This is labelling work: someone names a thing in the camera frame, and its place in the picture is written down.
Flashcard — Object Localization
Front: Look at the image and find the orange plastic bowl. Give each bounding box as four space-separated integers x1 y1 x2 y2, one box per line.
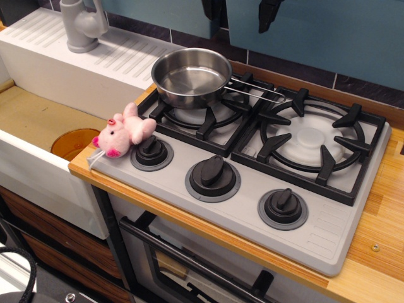
50 128 100 161

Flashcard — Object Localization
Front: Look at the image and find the black burner grate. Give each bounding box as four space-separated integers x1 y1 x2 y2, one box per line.
138 73 276 157
231 88 388 206

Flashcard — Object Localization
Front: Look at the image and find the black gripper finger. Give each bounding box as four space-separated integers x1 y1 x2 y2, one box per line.
258 0 282 33
201 0 222 21

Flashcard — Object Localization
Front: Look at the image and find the black cable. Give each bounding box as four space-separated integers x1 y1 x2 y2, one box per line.
0 247 38 303

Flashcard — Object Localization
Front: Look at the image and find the black left burner grate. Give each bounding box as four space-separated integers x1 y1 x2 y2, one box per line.
138 73 276 157

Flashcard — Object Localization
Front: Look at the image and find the black right stove knob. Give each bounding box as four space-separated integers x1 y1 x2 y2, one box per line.
258 188 309 231

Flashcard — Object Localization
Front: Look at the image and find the grey toy faucet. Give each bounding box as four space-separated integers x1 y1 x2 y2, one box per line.
60 0 109 54

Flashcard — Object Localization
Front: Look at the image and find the stainless steel pan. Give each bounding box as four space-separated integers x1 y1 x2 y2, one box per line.
151 48 287 110

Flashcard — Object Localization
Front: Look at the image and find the pink stuffed pig toy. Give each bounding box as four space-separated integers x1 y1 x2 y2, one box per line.
87 102 157 170

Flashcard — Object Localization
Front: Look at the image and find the black oven door handle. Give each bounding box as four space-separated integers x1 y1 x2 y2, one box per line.
119 211 273 302

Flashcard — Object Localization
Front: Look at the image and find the black right burner grate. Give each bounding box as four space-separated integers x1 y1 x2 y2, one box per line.
231 88 388 206

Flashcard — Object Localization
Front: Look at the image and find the grey toy stove top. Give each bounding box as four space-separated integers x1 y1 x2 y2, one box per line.
89 74 393 278

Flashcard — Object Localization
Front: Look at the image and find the toy oven door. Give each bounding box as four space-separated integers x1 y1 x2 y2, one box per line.
109 195 329 302

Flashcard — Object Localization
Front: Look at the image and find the black middle stove knob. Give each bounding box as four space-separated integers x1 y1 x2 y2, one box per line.
185 155 241 203

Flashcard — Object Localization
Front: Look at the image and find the black left stove knob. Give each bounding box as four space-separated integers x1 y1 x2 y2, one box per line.
130 136 174 172

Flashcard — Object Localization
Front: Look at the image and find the black stove knob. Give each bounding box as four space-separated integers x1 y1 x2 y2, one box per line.
185 155 241 203
258 188 309 231
130 136 174 172

